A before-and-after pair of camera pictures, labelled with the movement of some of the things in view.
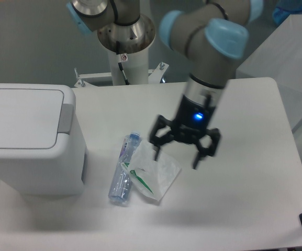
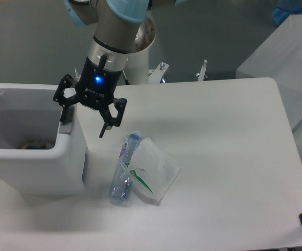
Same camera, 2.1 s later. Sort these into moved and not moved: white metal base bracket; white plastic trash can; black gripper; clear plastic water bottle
Moved: black gripper
Not moved: white metal base bracket; clear plastic water bottle; white plastic trash can
